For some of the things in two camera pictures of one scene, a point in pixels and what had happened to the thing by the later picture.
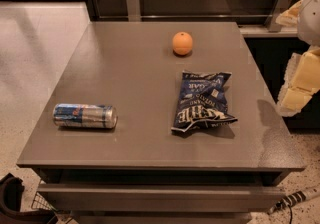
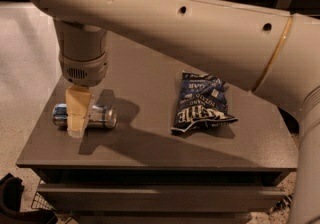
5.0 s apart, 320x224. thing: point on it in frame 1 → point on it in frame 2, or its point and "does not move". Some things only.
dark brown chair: [11, 191] does not move
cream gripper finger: [301, 82] → [78, 106]
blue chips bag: [203, 101] does not move
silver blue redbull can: [85, 116] does not move
